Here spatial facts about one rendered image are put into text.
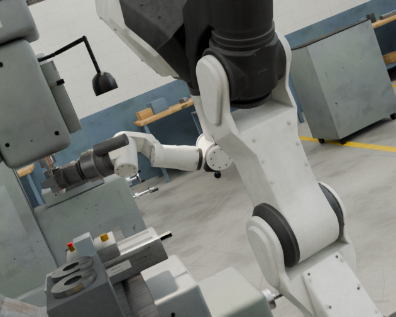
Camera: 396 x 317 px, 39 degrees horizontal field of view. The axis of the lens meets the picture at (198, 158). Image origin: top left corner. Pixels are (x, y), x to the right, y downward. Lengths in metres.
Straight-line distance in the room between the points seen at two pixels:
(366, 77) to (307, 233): 5.05
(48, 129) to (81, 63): 6.64
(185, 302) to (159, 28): 0.80
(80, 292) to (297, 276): 0.43
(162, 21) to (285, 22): 7.77
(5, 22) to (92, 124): 6.64
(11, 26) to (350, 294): 1.05
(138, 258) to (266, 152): 0.65
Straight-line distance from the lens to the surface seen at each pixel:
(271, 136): 1.11
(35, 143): 1.56
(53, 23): 8.24
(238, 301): 1.69
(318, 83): 5.85
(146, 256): 1.62
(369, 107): 6.12
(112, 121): 8.17
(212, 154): 1.55
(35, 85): 1.56
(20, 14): 1.56
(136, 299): 1.45
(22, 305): 1.89
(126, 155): 1.52
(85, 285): 1.08
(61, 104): 1.63
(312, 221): 1.13
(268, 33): 1.03
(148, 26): 1.18
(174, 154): 1.57
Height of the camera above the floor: 1.41
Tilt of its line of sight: 10 degrees down
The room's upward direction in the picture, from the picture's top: 22 degrees counter-clockwise
